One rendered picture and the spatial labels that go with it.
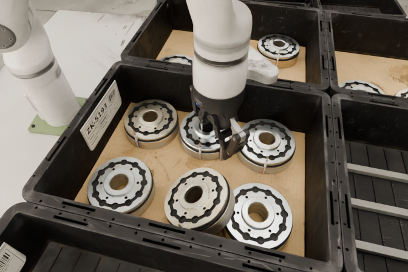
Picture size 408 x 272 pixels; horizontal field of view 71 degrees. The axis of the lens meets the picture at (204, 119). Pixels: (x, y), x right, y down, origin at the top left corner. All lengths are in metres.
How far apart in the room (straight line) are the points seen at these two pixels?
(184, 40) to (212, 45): 0.47
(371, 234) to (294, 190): 0.12
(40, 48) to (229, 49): 0.45
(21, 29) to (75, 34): 0.58
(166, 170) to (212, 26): 0.29
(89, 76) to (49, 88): 0.26
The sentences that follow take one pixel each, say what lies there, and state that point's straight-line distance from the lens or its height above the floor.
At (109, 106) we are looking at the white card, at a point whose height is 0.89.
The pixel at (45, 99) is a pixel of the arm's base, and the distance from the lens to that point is 0.73.
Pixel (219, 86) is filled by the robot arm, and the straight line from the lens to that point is 0.36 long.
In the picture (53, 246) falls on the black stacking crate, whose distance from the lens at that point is 0.51.
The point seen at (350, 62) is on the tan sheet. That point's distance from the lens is 0.81.
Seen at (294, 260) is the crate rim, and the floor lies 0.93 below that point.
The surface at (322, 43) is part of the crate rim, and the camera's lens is 0.66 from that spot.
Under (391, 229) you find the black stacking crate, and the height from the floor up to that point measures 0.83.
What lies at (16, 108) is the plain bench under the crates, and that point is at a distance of 0.94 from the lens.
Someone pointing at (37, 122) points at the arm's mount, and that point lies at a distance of 0.84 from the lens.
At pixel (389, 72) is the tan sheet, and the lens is 0.82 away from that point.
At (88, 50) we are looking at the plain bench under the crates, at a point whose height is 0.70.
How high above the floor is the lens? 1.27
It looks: 48 degrees down
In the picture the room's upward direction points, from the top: straight up
